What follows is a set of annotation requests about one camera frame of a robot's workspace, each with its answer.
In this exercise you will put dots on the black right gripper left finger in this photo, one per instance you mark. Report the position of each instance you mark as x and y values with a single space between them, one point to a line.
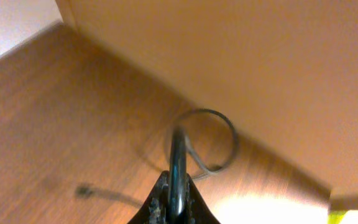
154 209

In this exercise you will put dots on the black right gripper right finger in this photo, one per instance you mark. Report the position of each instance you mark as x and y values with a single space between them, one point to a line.
196 210

